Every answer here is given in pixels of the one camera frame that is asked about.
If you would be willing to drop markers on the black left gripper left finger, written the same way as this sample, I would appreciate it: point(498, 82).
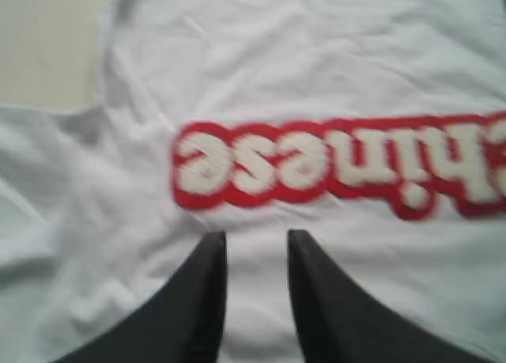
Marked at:
point(182, 322)

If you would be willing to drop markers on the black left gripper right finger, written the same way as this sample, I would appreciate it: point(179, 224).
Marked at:
point(338, 321)

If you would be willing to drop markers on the white t-shirt red lettering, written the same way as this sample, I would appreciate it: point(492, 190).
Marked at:
point(378, 126)

